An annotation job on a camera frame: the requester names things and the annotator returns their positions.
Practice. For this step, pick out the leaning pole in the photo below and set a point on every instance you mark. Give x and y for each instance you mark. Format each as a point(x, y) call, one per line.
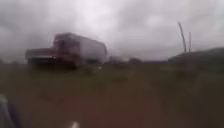
point(182, 36)

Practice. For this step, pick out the upright pole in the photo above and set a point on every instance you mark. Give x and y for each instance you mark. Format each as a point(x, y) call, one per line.
point(190, 41)

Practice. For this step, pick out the dark overgrown bank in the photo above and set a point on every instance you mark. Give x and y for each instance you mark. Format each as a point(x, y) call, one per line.
point(200, 58)

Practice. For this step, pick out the red truck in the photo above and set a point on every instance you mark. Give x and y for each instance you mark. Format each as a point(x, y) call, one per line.
point(63, 50)

